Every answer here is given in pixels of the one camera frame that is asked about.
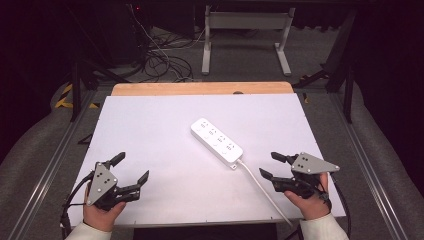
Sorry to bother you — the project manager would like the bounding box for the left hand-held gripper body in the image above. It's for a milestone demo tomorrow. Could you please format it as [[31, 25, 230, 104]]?
[[86, 162, 119, 212]]

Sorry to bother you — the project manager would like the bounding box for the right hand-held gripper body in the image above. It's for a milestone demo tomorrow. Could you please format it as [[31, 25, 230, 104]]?
[[281, 152, 341, 200]]

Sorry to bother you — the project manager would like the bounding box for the white power strip cable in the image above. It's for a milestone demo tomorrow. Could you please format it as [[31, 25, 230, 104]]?
[[236, 159, 294, 228]]

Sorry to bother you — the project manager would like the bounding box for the white power strip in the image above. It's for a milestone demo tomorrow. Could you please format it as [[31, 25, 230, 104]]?
[[190, 117, 244, 171]]

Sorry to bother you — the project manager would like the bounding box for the person's left hand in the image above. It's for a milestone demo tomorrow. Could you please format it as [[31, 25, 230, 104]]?
[[83, 186, 127, 233]]

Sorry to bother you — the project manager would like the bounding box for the person's right hand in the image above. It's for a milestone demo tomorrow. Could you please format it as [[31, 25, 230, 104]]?
[[284, 172, 333, 221]]

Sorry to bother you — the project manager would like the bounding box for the white board sheet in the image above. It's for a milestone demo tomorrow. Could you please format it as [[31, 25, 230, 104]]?
[[68, 93, 347, 228]]

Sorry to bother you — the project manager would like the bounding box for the yellow black hazard tape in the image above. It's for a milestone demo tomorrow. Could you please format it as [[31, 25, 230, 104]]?
[[54, 83, 100, 110]]

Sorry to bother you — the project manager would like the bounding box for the black metal stand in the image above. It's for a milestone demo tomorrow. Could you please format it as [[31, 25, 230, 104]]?
[[292, 9, 357, 125], [65, 59, 132, 123]]

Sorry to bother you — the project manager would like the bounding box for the wooden table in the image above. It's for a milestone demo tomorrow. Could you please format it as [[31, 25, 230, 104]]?
[[110, 81, 295, 97]]

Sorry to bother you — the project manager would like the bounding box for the dark equipment box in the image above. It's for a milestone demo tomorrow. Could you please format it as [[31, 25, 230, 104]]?
[[101, 2, 152, 68]]

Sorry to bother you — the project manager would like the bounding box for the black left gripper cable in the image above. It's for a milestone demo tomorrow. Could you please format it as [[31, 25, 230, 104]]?
[[59, 171, 96, 239]]

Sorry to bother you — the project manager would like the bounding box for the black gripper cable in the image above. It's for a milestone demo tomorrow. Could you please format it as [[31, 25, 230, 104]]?
[[59, 171, 96, 239], [328, 179, 353, 239]]

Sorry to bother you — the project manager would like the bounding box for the aluminium floor rail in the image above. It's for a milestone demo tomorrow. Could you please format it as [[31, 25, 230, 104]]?
[[6, 89, 98, 240], [327, 91, 410, 240]]

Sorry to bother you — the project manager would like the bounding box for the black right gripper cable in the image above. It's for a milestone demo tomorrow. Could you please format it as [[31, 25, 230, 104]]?
[[328, 179, 353, 239]]

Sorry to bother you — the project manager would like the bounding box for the tangle of floor cables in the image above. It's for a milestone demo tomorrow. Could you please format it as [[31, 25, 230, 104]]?
[[129, 3, 208, 83]]

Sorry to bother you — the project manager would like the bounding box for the white metal table frame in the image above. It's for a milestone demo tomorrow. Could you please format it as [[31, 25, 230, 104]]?
[[201, 4, 297, 77]]

